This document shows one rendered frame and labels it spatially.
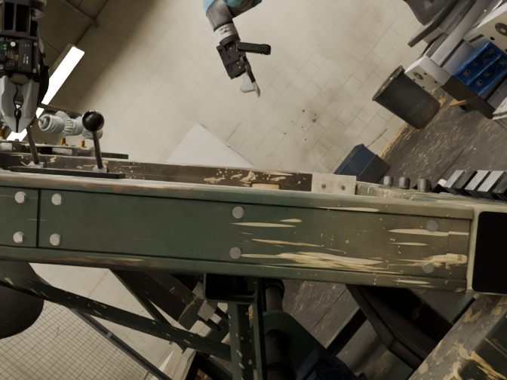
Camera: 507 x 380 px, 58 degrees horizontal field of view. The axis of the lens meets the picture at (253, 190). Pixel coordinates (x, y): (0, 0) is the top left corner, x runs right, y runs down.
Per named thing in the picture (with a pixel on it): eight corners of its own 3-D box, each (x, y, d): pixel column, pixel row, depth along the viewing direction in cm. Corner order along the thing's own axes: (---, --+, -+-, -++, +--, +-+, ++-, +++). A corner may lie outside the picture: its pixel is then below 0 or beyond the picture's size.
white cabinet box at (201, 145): (342, 237, 505) (196, 121, 503) (308, 277, 511) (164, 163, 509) (335, 228, 566) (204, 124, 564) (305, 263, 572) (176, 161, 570)
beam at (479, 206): (566, 301, 57) (576, 214, 56) (468, 294, 57) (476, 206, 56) (327, 194, 277) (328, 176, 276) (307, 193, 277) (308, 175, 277)
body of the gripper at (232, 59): (231, 81, 159) (217, 49, 158) (254, 71, 158) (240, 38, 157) (229, 78, 151) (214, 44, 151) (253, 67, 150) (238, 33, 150)
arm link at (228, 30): (235, 26, 157) (232, 19, 149) (241, 39, 157) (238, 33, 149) (215, 36, 158) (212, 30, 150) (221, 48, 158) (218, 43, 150)
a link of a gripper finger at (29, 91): (12, 132, 73) (14, 73, 72) (18, 133, 78) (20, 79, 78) (33, 133, 74) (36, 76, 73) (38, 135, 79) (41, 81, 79)
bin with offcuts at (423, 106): (451, 96, 510) (406, 60, 509) (421, 133, 515) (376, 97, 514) (435, 101, 561) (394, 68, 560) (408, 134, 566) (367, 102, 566)
